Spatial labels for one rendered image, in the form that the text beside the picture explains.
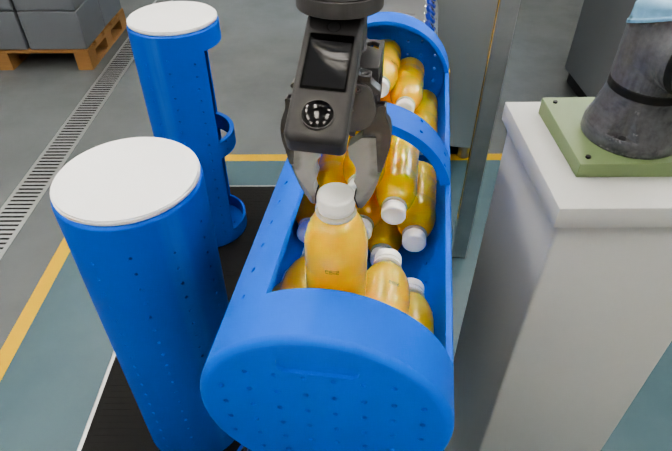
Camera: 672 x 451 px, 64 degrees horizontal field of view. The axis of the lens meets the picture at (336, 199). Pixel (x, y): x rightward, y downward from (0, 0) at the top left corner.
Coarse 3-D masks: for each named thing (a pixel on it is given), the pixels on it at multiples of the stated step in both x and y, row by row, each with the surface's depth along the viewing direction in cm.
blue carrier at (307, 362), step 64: (448, 64) 121; (448, 128) 100; (448, 192) 85; (256, 256) 66; (448, 256) 74; (256, 320) 55; (320, 320) 52; (384, 320) 54; (448, 320) 65; (256, 384) 57; (320, 384) 55; (384, 384) 53; (448, 384) 56; (256, 448) 66; (320, 448) 64; (384, 448) 61
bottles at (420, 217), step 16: (432, 96) 120; (416, 112) 113; (432, 112) 114; (432, 176) 97; (432, 192) 94; (304, 208) 91; (368, 208) 89; (416, 208) 89; (432, 208) 91; (304, 224) 89; (368, 224) 87; (384, 224) 93; (400, 224) 90; (416, 224) 88; (432, 224) 89; (368, 240) 93; (384, 240) 92; (400, 240) 93; (416, 240) 87; (416, 288) 77; (416, 304) 73; (432, 320) 73
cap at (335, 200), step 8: (328, 184) 54; (336, 184) 54; (344, 184) 54; (320, 192) 53; (328, 192) 53; (336, 192) 53; (344, 192) 53; (352, 192) 53; (320, 200) 52; (328, 200) 52; (336, 200) 52; (344, 200) 52; (352, 200) 52; (320, 208) 53; (328, 208) 52; (336, 208) 52; (344, 208) 52; (352, 208) 53; (328, 216) 53; (336, 216) 53; (344, 216) 53
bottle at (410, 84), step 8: (400, 64) 120; (408, 64) 118; (416, 64) 119; (400, 72) 116; (408, 72) 115; (416, 72) 116; (424, 72) 121; (400, 80) 113; (408, 80) 112; (416, 80) 113; (400, 88) 111; (408, 88) 110; (416, 88) 111; (392, 96) 112; (400, 96) 110; (408, 96) 110; (416, 96) 111; (416, 104) 111
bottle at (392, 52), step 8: (392, 40) 119; (384, 48) 115; (392, 48) 116; (400, 48) 120; (384, 56) 112; (392, 56) 113; (400, 56) 119; (384, 64) 109; (392, 64) 110; (384, 72) 108; (392, 72) 109; (392, 80) 109; (392, 88) 111
